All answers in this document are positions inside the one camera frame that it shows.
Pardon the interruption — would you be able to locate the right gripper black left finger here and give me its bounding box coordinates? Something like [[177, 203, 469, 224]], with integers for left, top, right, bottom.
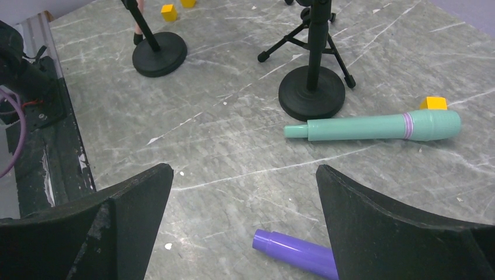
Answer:
[[1, 163, 174, 279]]

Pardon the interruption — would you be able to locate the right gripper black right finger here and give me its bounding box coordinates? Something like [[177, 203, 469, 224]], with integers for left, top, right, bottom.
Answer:
[[316, 164, 494, 279]]

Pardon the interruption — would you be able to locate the teal toy microphone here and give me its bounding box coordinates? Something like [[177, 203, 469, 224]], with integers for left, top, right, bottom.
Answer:
[[284, 109, 461, 141]]

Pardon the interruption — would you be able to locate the black round-base clip mic stand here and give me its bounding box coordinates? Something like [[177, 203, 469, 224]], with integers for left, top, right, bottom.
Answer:
[[278, 0, 346, 122]]

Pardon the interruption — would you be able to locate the pink perforated music stand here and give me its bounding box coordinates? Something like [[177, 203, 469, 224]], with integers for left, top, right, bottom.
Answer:
[[133, 0, 145, 46]]

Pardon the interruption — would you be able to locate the yellow cube near music stand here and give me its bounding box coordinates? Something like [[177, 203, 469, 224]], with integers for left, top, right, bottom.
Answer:
[[161, 4, 178, 22]]

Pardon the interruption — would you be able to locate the purple toy microphone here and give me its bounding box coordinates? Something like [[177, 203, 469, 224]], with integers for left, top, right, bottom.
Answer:
[[252, 229, 339, 279]]

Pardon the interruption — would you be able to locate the yellow cube near teal microphone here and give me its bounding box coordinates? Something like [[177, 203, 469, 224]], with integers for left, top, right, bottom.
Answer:
[[419, 96, 448, 110]]

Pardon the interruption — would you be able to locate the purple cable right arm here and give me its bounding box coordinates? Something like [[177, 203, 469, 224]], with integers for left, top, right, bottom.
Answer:
[[0, 86, 28, 179]]

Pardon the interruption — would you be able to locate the black shock mount tripod stand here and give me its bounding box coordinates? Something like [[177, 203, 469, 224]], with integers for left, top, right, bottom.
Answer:
[[257, 0, 356, 90]]

